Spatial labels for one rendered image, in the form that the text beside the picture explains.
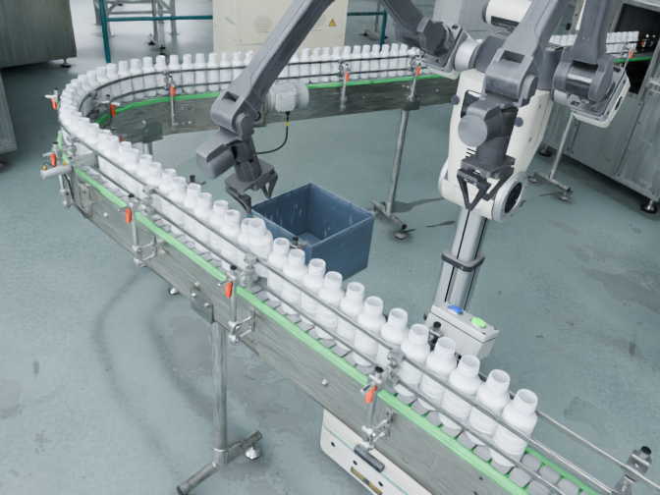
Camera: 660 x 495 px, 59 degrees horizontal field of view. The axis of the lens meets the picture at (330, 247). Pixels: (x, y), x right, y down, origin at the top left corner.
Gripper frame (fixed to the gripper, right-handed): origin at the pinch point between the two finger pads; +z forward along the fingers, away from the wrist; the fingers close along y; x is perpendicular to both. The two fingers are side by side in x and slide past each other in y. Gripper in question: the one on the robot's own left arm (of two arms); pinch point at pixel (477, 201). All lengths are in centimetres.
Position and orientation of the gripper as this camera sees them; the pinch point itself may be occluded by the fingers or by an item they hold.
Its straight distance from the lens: 119.4
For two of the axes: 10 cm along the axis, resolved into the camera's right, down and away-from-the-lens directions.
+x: -7.2, -4.3, 5.4
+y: 6.9, -3.5, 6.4
